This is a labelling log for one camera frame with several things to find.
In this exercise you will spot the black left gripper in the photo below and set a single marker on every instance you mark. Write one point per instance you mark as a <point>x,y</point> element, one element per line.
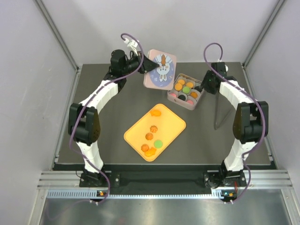
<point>147,65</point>

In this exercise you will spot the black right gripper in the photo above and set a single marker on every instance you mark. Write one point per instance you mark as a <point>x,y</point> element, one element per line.
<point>204,84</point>

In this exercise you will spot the black sandwich cookie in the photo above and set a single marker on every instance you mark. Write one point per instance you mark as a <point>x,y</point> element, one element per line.
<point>199,89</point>
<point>182,97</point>

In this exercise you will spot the silver tin lid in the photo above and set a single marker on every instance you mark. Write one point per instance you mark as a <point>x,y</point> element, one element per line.
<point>162,77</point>

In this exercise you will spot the green sandwich cookie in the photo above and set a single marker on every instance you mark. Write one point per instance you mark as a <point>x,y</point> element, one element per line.
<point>158,144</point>
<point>186,90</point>

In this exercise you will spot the pink cookie tin box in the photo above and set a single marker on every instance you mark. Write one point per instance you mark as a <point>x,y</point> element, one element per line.
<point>188,97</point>

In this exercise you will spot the round tan dotted biscuit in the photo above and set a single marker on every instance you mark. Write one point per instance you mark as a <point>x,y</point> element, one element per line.
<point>181,81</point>

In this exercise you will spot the metal serving tongs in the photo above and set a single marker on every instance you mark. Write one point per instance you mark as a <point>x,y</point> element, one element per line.
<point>220,116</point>

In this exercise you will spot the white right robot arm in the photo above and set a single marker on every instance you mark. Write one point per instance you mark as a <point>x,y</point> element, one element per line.
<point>250,125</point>

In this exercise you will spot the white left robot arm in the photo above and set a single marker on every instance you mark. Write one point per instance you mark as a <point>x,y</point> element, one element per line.
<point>83,119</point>

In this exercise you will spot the orange fish cookie upper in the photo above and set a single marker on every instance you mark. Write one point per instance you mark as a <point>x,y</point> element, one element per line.
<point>155,113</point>

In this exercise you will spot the orange fish cookie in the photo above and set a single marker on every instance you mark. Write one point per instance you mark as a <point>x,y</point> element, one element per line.
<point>155,113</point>
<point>150,152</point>

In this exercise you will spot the tan flower cookie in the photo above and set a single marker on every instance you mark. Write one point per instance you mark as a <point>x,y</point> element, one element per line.
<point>153,129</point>

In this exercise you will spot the yellow plastic tray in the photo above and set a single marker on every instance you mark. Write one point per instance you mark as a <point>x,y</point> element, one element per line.
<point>169,125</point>

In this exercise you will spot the tan swirl cookie middle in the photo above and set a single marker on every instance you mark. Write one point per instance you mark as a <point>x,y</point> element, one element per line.
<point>149,136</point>

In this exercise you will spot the tan swirl cookie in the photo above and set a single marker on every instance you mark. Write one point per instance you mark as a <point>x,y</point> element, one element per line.
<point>144,148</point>
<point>149,136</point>

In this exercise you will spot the tan swirl cookie lower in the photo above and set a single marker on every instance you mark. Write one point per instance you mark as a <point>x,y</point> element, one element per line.
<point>144,148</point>

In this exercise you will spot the orange fish cookie lower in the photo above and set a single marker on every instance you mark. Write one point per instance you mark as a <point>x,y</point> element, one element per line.
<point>150,152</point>

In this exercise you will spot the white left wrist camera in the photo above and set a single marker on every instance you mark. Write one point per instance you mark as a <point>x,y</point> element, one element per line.
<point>132,45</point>

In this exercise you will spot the aluminium frame post left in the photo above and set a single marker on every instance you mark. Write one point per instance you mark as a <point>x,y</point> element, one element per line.
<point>51,24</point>

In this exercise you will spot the aluminium frame post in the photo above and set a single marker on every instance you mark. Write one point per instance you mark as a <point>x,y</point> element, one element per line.
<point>51,24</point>
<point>262,34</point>

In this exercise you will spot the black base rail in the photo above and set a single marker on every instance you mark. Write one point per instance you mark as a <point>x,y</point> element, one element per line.
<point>160,179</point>

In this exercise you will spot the aluminium frame post right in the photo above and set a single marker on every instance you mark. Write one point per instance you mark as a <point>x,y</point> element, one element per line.
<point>262,34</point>

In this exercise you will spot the grey slotted cable duct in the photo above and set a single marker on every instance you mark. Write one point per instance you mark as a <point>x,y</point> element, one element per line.
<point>97,194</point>

